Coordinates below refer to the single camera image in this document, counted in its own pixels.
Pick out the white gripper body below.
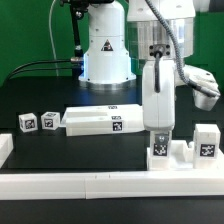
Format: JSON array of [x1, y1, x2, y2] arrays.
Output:
[[142, 60, 175, 131]]

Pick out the white chair seat block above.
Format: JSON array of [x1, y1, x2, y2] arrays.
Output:
[[146, 140, 224, 171]]

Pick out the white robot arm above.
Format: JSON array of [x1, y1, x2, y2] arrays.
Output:
[[127, 0, 220, 132]]

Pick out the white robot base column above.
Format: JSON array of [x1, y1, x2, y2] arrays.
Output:
[[79, 0, 136, 90]]

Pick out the white tagged cube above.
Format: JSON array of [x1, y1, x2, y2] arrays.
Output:
[[41, 112, 60, 130], [19, 113, 38, 133]]

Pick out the white left fence piece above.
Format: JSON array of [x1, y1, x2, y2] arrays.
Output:
[[0, 134, 13, 168]]

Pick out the white flat base plate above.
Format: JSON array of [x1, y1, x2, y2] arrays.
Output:
[[63, 104, 142, 120]]

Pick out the white L-shaped fence rail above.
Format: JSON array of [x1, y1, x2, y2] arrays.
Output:
[[0, 129, 224, 201]]

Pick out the white chair back frame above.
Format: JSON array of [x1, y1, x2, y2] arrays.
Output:
[[65, 115, 144, 136]]

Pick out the black cables at base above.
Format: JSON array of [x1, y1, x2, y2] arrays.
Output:
[[5, 56, 84, 83]]

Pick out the grey hanging cable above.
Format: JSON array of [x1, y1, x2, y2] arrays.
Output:
[[48, 0, 60, 78]]

